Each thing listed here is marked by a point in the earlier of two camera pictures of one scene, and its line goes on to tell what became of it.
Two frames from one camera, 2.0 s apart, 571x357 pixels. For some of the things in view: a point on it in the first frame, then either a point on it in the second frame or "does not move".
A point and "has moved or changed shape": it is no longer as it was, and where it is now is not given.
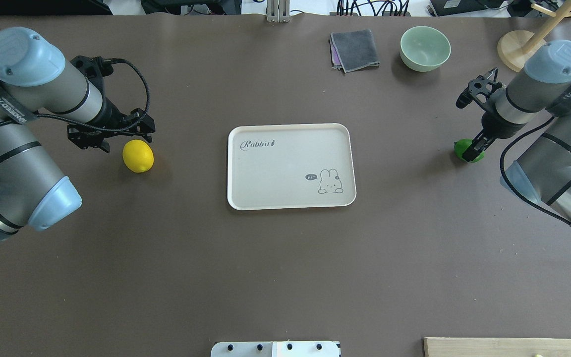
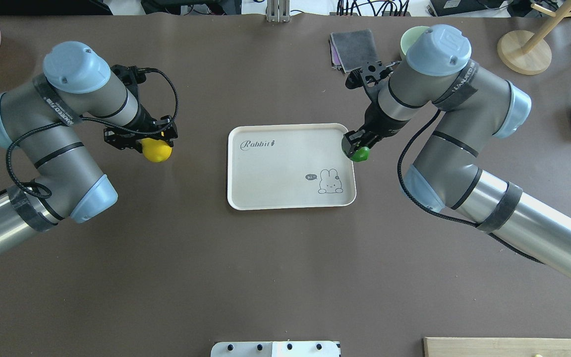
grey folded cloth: (356, 49) does not move
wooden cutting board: (500, 347) does not move
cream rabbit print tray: (290, 166) does not move
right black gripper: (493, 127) to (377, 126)
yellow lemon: (138, 155) to (156, 150)
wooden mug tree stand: (515, 47) does not move
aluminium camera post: (278, 11) does not move
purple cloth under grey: (336, 64) does not move
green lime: (461, 145) has moved or changed shape
